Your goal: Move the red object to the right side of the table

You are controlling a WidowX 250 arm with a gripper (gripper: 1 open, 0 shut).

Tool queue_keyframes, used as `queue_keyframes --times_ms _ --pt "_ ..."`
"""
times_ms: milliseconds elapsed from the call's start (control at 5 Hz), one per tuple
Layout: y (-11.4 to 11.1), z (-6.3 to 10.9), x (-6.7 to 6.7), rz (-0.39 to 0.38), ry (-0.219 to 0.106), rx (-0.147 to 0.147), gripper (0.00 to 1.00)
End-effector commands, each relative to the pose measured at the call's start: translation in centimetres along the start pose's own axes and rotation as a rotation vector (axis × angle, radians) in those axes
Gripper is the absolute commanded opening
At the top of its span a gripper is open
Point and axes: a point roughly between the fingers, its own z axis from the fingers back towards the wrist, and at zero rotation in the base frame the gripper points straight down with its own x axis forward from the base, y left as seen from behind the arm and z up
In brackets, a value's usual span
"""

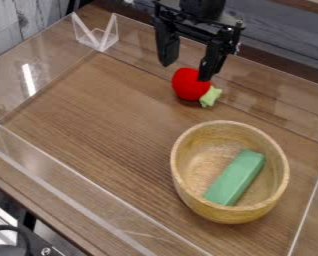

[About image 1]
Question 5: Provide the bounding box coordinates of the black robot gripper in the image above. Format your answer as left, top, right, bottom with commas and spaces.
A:
152, 0, 245, 82

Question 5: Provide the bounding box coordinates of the red plush strawberry toy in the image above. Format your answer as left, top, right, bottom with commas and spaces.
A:
170, 67, 221, 108

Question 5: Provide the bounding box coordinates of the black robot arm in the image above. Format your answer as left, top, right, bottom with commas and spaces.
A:
152, 0, 245, 82

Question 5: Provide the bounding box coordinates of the light wooden bowl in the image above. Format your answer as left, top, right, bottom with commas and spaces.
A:
169, 120, 289, 224

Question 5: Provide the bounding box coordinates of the green rectangular block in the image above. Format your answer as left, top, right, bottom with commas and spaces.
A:
202, 150, 265, 206

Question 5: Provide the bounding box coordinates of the clear acrylic corner bracket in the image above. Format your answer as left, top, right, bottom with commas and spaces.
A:
70, 13, 118, 52

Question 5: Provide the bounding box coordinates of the clear acrylic tray wall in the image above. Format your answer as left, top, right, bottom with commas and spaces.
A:
0, 6, 318, 256

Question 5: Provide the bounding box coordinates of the black cable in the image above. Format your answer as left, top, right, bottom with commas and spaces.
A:
0, 224, 33, 256

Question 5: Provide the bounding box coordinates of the black table frame bracket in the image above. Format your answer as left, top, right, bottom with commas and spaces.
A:
17, 210, 65, 256

